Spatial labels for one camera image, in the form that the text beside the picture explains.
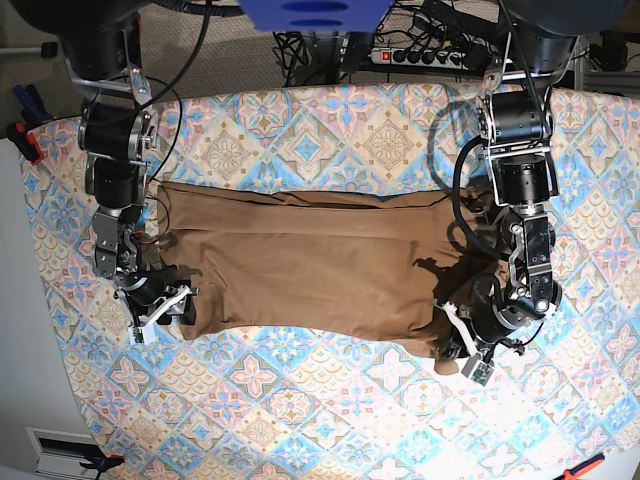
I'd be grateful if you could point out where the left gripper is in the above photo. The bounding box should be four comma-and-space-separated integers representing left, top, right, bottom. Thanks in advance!
433, 274, 563, 359

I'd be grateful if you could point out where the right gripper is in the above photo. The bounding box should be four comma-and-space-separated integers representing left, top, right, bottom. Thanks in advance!
114, 265, 200, 325

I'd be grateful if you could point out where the brown t-shirt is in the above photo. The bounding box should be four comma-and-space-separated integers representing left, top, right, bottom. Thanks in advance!
158, 182, 508, 375

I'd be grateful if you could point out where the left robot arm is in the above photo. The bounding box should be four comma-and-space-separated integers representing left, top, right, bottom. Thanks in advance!
439, 1, 579, 367

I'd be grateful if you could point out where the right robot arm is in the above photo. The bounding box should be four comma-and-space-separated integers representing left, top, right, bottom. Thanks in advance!
59, 1, 198, 329

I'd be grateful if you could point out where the patterned tablecloth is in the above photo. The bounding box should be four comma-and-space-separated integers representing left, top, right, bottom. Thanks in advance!
21, 84, 639, 479

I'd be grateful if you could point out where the orange clamp bottom right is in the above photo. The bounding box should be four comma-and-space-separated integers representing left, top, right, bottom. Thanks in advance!
560, 453, 606, 480

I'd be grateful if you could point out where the blue black clamp bottom left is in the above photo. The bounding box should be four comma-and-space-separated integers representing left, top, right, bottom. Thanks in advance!
79, 454, 125, 475

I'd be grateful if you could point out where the white floor vent box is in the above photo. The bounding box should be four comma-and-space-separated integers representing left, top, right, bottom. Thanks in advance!
26, 427, 100, 479

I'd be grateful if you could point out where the red black clamp left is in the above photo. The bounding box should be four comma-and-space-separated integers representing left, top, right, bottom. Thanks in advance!
5, 122, 44, 165

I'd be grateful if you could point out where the blue clamp upper left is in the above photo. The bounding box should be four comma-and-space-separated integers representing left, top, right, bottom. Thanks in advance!
12, 84, 53, 127

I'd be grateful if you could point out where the white power strip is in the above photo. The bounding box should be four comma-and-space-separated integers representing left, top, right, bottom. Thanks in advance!
369, 47, 466, 70

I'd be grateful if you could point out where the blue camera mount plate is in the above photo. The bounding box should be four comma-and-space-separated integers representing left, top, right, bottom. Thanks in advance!
238, 0, 392, 32

